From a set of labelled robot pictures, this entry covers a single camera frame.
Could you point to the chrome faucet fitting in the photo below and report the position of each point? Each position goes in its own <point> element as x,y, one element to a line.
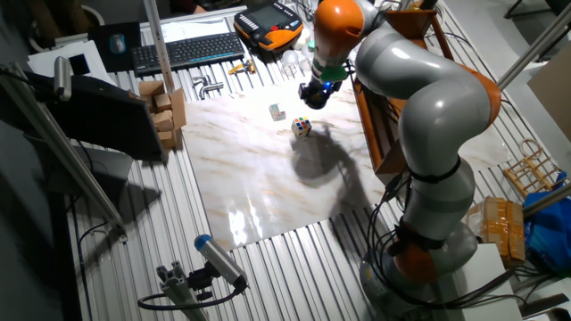
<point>207,87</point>

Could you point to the black camera clamp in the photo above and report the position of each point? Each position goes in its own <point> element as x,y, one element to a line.
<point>201,281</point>

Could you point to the long aluminium profile beam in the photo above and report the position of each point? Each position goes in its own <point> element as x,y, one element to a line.
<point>67,165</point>
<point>535,49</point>
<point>546,201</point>

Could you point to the brown cardboard panel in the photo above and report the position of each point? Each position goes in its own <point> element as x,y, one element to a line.
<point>555,93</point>

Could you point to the light wooden rack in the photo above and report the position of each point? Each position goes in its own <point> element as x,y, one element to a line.
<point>533,171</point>

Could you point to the brown taped package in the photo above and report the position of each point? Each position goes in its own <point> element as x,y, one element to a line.
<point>502,227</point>

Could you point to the small black square card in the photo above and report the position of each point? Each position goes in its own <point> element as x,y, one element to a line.
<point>79,64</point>

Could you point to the black tilted flat panel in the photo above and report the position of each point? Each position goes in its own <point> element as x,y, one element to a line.
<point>102,120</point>

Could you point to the bystander's bare hand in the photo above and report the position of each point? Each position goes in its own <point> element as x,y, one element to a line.
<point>201,8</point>

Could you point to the grey computer mouse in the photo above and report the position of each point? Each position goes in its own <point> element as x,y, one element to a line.
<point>118,43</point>

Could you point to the white paper sheet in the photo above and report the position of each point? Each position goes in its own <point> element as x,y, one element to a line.
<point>49,58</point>
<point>196,29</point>

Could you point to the clear plastic cup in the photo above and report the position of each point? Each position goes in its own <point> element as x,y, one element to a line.
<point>307,55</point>
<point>289,60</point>

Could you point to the small white ball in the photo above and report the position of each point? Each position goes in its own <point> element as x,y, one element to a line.
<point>305,34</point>
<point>300,43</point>

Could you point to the orange and black teach pendant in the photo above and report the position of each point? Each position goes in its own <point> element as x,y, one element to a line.
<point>267,24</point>

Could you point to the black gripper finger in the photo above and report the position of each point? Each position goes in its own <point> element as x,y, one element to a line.
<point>305,92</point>
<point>332,99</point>

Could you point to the silver camera with blue cap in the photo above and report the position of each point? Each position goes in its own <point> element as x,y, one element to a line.
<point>220,260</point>

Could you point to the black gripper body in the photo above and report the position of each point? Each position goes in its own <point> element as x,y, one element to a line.
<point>325,87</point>

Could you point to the marble pattern table sheet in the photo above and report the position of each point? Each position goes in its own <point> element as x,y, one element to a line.
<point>232,169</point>

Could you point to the dark brown wooden shelf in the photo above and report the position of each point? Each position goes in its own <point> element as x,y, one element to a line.
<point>370,116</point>

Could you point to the black office chair base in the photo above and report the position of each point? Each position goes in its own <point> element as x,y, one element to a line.
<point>557,5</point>

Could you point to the short aluminium profile stub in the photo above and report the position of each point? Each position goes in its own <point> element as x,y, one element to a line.
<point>178,292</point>

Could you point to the bystander's dark sleeved forearm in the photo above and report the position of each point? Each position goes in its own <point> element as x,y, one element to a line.
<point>183,5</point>

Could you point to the small brown cardboard block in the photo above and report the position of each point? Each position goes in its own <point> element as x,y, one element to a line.
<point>163,121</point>
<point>162,102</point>
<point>167,139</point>

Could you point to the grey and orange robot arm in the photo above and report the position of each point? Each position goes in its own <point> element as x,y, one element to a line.
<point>441,107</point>

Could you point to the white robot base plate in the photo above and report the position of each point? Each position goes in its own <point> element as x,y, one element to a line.
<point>486,267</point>

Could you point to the plain silver cylindrical camera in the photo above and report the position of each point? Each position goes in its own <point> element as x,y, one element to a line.
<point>62,78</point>

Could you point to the white Rubik's cube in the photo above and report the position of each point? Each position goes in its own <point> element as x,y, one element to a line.
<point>301,127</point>

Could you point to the open cardboard box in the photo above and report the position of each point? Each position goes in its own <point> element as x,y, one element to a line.
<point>178,107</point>

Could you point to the blue plastic bag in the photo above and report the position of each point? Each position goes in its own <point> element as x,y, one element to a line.
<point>551,232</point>

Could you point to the black mouse pad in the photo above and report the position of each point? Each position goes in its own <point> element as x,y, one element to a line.
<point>100,53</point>

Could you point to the black computer keyboard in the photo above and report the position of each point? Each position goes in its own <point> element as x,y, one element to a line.
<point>187,52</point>

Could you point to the aluminium profile post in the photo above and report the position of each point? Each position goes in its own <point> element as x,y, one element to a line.
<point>159,49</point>

